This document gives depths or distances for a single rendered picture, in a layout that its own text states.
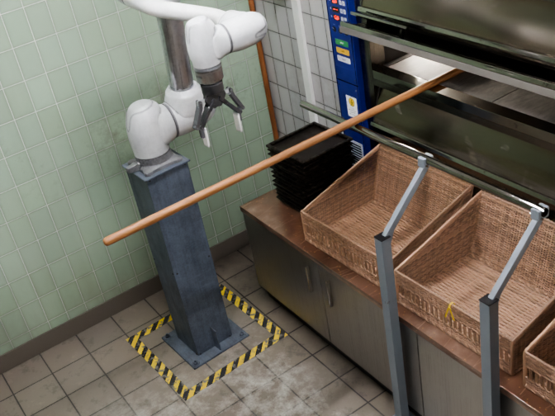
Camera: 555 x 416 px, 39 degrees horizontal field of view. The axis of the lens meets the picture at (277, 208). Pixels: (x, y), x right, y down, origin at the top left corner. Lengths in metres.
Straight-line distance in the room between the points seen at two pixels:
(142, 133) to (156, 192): 0.26
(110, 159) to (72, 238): 0.43
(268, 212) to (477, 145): 1.08
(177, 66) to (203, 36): 0.69
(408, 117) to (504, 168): 0.53
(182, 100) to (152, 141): 0.21
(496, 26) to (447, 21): 0.22
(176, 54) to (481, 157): 1.25
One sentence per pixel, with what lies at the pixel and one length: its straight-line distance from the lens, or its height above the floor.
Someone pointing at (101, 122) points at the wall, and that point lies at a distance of 3.79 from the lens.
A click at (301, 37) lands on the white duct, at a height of 1.23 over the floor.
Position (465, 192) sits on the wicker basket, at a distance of 3.10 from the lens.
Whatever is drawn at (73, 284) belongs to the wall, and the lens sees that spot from 4.06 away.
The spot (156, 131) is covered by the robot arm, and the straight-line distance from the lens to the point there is 3.22.
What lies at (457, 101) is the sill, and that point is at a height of 1.18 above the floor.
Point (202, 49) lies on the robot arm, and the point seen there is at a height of 1.66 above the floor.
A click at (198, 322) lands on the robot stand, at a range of 3.70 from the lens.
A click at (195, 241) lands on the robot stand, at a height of 0.61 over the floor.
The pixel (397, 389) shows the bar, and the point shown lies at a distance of 3.13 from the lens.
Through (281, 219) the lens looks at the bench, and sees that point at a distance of 3.55.
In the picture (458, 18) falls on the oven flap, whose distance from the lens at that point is 2.88.
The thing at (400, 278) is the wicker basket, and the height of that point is 0.71.
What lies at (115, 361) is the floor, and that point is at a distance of 3.95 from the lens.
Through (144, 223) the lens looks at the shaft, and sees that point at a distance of 2.57.
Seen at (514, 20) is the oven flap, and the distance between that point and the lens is 2.72.
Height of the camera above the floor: 2.50
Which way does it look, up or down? 32 degrees down
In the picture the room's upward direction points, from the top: 11 degrees counter-clockwise
